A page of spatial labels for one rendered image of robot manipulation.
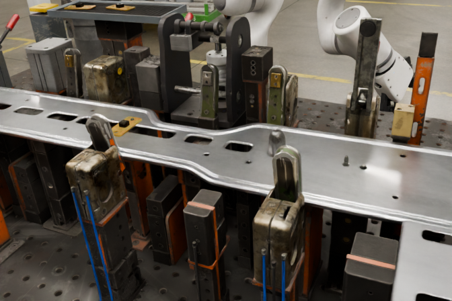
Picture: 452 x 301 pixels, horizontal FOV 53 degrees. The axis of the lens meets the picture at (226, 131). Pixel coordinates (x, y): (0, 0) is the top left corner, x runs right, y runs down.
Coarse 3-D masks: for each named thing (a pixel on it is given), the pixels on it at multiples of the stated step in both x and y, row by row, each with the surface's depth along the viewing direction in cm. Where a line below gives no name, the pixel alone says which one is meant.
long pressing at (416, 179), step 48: (0, 96) 117; (48, 96) 114; (144, 144) 90; (192, 144) 89; (288, 144) 87; (336, 144) 86; (384, 144) 85; (336, 192) 73; (384, 192) 72; (432, 192) 71
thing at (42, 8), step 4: (40, 4) 137; (44, 4) 137; (48, 4) 136; (52, 4) 136; (56, 4) 136; (32, 8) 133; (36, 8) 133; (40, 8) 132; (44, 8) 132; (48, 8) 133; (40, 12) 135; (44, 12) 135
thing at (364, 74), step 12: (360, 24) 83; (372, 24) 80; (360, 36) 84; (372, 36) 84; (360, 48) 84; (372, 48) 84; (360, 60) 85; (372, 60) 84; (360, 72) 86; (372, 72) 85; (360, 84) 87; (372, 84) 85; (372, 96) 87
